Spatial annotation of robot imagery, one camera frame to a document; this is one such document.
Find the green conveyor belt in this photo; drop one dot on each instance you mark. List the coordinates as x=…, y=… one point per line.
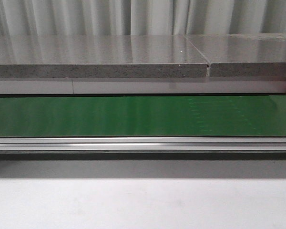
x=143, y=116

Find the white pleated curtain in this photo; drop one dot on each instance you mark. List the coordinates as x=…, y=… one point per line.
x=141, y=17

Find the grey speckled stone counter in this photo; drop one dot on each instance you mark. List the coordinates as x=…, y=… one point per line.
x=143, y=64

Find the aluminium conveyor frame rail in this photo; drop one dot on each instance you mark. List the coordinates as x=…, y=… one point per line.
x=112, y=148

